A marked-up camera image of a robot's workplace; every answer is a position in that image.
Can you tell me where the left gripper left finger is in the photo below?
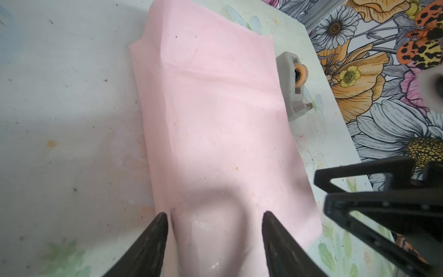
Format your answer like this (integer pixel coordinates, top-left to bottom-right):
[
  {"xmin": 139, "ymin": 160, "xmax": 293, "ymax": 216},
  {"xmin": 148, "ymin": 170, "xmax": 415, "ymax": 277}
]
[{"xmin": 104, "ymin": 212, "xmax": 168, "ymax": 277}]

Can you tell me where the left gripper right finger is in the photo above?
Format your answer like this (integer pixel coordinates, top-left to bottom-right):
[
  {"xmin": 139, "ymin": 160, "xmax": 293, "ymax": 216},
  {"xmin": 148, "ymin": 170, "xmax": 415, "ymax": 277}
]
[{"xmin": 261, "ymin": 211, "xmax": 326, "ymax": 277}]

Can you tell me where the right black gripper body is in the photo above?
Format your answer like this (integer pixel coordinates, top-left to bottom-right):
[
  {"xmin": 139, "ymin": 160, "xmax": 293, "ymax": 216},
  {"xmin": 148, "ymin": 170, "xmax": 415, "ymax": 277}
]
[{"xmin": 314, "ymin": 157, "xmax": 443, "ymax": 277}]

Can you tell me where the purple wrapping paper sheet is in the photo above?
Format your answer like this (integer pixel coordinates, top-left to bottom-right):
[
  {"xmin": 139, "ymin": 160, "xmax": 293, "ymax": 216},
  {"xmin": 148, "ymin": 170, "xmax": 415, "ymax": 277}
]
[{"xmin": 130, "ymin": 1, "xmax": 321, "ymax": 277}]

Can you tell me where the grey tape dispenser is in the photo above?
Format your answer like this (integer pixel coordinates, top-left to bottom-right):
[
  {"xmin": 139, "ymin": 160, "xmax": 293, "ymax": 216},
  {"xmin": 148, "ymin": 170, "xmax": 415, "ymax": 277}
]
[{"xmin": 276, "ymin": 51, "xmax": 313, "ymax": 122}]

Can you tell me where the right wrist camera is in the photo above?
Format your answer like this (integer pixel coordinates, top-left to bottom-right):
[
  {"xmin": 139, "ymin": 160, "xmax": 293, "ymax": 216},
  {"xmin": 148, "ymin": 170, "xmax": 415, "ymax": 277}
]
[{"xmin": 417, "ymin": 65, "xmax": 443, "ymax": 113}]

